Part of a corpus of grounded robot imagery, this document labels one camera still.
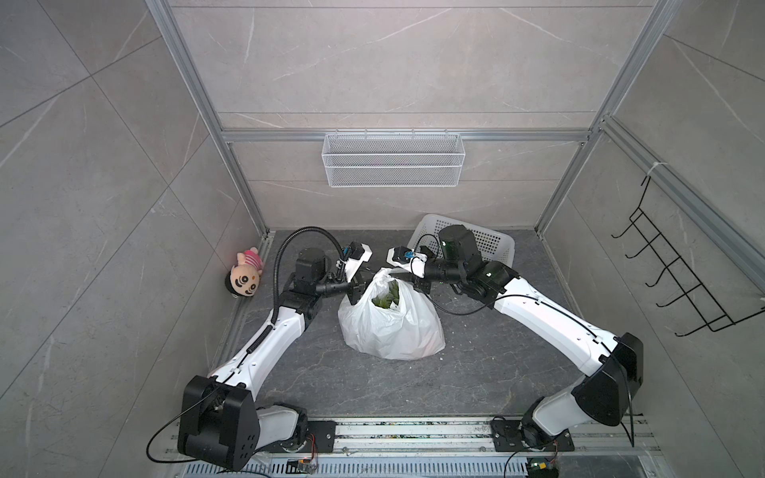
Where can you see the aluminium frame profiles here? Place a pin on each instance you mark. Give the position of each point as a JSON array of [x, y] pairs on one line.
[[740, 250]]

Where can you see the pink plush doll toy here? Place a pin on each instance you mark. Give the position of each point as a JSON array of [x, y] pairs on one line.
[[244, 278]]

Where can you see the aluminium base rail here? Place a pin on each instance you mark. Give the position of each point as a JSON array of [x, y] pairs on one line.
[[450, 446]]

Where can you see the white plastic bag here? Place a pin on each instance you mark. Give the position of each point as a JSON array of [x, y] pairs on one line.
[[412, 332]]

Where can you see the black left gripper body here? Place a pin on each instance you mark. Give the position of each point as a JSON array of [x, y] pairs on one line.
[[355, 288]]

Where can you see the white wire wall shelf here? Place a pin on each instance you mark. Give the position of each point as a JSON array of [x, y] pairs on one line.
[[393, 159]]

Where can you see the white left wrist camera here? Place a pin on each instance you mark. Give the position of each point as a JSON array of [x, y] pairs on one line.
[[355, 256]]

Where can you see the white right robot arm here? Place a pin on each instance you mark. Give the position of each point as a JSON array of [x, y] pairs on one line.
[[611, 366]]

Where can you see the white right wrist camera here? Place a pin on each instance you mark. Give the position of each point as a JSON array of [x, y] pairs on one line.
[[408, 260]]

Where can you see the black wire hook rack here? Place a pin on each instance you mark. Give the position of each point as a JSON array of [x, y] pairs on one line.
[[691, 290]]

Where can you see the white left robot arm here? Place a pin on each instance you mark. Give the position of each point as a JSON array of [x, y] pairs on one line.
[[220, 422]]

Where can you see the yellow pineapple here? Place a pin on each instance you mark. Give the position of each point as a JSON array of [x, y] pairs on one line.
[[390, 298]]

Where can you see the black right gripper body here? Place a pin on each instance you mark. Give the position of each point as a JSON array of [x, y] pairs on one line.
[[423, 285]]

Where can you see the white plastic perforated basket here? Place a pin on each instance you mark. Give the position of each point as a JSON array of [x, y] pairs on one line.
[[493, 245]]

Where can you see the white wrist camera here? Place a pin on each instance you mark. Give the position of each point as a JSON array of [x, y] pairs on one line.
[[355, 256], [408, 260]]

